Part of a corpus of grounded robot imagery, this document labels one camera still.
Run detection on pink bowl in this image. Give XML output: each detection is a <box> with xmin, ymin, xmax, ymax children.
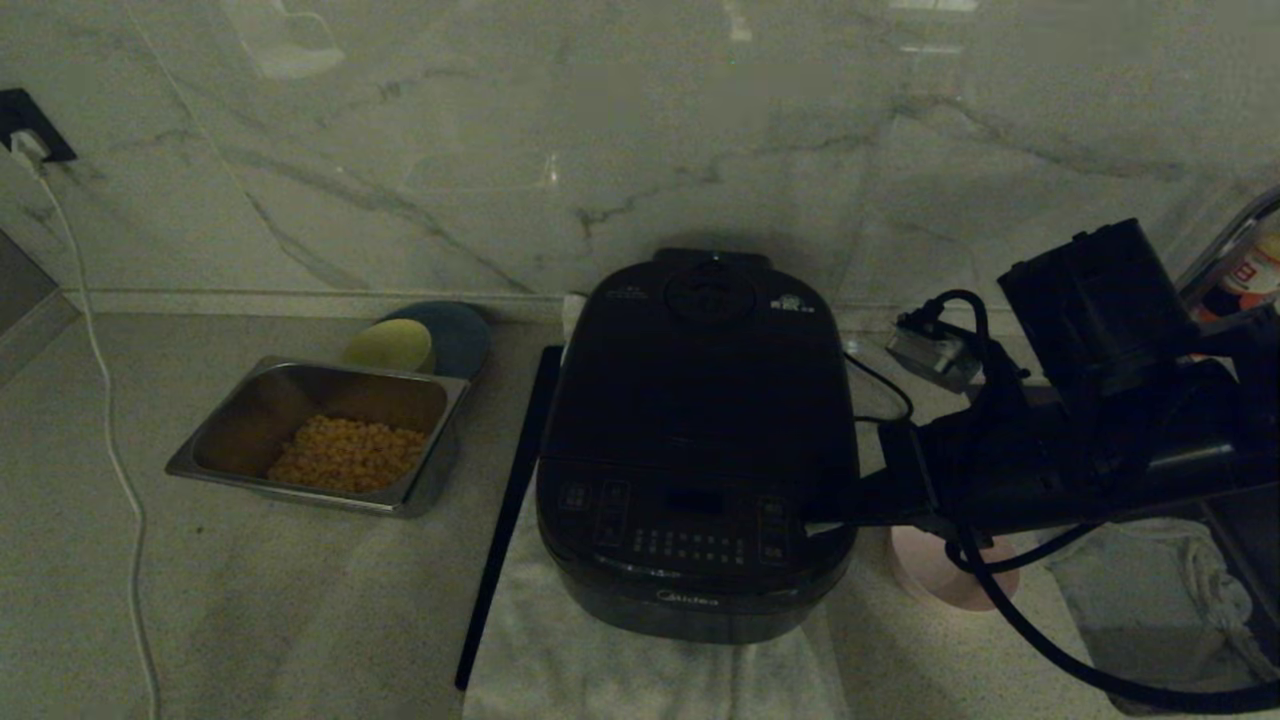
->
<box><xmin>888</xmin><ymin>525</ymin><xmax>1021</xmax><ymax>612</ymax></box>

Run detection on black electric rice cooker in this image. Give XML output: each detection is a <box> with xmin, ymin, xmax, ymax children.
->
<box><xmin>543</xmin><ymin>248</ymin><xmax>863</xmax><ymax>493</ymax></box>

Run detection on small yellow-green bowl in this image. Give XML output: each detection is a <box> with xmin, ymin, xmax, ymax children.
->
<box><xmin>340</xmin><ymin>318</ymin><xmax>437</xmax><ymax>374</ymax></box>

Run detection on stainless steel sink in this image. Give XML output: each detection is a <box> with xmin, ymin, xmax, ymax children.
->
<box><xmin>1040</xmin><ymin>495</ymin><xmax>1280</xmax><ymax>716</ymax></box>

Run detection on bottle with red label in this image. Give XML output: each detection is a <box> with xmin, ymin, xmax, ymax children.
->
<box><xmin>1195</xmin><ymin>230</ymin><xmax>1280</xmax><ymax>321</ymax></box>

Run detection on chrome faucet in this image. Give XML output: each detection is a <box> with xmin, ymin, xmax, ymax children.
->
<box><xmin>1175</xmin><ymin>190</ymin><xmax>1280</xmax><ymax>301</ymax></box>

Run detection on white towel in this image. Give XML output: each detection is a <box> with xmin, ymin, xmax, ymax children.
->
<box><xmin>462</xmin><ymin>292</ymin><xmax>851</xmax><ymax>720</ymax></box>

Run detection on long black strip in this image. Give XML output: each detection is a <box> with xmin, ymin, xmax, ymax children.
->
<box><xmin>455</xmin><ymin>345</ymin><xmax>566</xmax><ymax>691</ymax></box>

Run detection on blue-grey plate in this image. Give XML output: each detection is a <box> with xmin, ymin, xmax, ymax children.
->
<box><xmin>378</xmin><ymin>300</ymin><xmax>492</xmax><ymax>381</ymax></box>

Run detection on yellow corn kernels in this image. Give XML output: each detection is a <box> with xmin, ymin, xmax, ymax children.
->
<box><xmin>265</xmin><ymin>414</ymin><xmax>429</xmax><ymax>495</ymax></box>

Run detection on stainless steel tray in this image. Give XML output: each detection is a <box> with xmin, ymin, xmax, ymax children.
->
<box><xmin>165</xmin><ymin>355</ymin><xmax>471</xmax><ymax>519</ymax></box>

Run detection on black cooker power cord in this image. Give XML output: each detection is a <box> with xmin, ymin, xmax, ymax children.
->
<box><xmin>845</xmin><ymin>352</ymin><xmax>916</xmax><ymax>426</ymax></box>

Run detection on white power cable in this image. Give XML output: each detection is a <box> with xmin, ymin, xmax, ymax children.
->
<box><xmin>35</xmin><ymin>165</ymin><xmax>161</xmax><ymax>720</ymax></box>

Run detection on black wall socket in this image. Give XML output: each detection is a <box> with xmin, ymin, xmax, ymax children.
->
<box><xmin>0</xmin><ymin>87</ymin><xmax>78</xmax><ymax>163</ymax></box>

